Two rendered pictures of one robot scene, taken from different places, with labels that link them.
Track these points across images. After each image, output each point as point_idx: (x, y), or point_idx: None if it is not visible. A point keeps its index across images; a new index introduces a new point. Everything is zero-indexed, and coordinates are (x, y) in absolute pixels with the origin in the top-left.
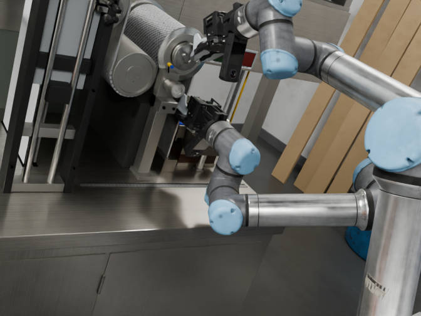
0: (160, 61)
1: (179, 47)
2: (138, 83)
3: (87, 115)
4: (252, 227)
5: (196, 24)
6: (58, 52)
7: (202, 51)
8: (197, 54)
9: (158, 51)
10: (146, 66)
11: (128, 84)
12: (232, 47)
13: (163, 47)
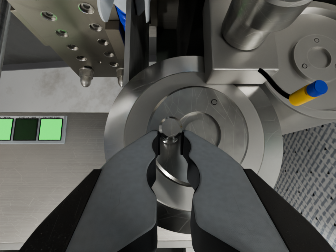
0: (266, 105)
1: (241, 163)
2: (292, 37)
3: None
4: None
5: (79, 163)
6: None
7: (260, 221)
8: (248, 179)
9: (282, 135)
10: (289, 86)
11: (321, 32)
12: None
13: (271, 147)
